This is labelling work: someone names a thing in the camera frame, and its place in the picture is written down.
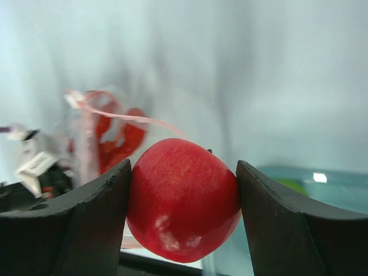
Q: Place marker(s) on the clear zip top bag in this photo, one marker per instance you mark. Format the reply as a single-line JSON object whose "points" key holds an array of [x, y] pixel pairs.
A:
{"points": [[100, 128]]}

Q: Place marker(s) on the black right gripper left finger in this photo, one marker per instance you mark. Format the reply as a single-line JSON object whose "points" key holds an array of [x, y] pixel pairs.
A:
{"points": [[77, 233]]}

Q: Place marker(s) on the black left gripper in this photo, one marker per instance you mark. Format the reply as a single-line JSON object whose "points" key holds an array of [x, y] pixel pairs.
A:
{"points": [[54, 182]]}

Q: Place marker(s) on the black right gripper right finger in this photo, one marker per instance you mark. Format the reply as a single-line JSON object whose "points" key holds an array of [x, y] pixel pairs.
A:
{"points": [[299, 227]]}

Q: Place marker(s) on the green fake food ball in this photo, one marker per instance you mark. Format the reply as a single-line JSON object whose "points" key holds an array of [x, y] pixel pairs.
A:
{"points": [[296, 186]]}

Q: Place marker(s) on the teal translucent plastic container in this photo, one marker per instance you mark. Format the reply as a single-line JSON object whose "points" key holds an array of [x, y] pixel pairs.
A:
{"points": [[316, 201]]}

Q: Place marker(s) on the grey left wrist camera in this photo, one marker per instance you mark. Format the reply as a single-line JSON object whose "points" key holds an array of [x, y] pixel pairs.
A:
{"points": [[38, 152]]}

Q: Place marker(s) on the red fake food ball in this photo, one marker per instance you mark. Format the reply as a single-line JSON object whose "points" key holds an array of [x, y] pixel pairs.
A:
{"points": [[184, 201]]}

